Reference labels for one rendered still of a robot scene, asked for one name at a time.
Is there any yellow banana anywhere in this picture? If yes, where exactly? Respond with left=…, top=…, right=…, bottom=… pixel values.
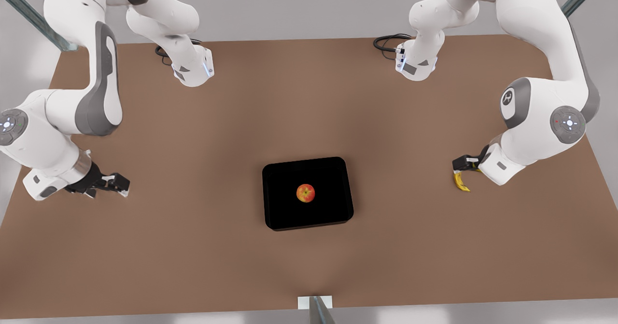
left=452, top=170, right=472, bottom=193

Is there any black rectangular tray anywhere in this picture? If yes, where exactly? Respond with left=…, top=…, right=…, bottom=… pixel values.
left=262, top=156, right=355, bottom=232

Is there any black cable loop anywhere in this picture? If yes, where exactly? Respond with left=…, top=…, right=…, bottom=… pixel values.
left=154, top=38, right=204, bottom=67
left=373, top=33, right=414, bottom=62

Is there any pale post foot plate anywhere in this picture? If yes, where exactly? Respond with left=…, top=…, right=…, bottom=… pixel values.
left=297, top=295, right=334, bottom=310

